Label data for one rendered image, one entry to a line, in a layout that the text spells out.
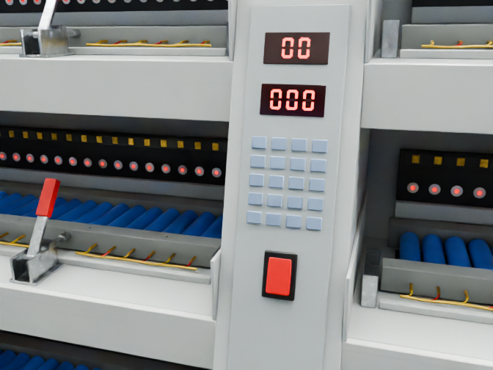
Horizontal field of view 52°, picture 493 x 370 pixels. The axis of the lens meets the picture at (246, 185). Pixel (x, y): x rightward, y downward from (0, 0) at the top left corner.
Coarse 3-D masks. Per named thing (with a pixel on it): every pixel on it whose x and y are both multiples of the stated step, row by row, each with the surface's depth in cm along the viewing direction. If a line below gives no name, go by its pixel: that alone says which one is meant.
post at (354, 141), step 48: (240, 0) 36; (288, 0) 35; (336, 0) 35; (240, 48) 37; (240, 96) 37; (240, 144) 37; (336, 192) 35; (336, 240) 35; (336, 288) 35; (336, 336) 35
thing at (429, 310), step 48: (432, 192) 50; (480, 192) 48; (384, 240) 51; (432, 240) 46; (480, 240) 46; (384, 288) 41; (432, 288) 40; (480, 288) 39; (384, 336) 36; (432, 336) 36; (480, 336) 36
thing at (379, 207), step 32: (384, 0) 53; (64, 128) 64; (96, 128) 63; (128, 128) 61; (160, 128) 60; (192, 128) 59; (224, 128) 58; (384, 160) 53; (128, 192) 62; (384, 192) 53; (384, 224) 54
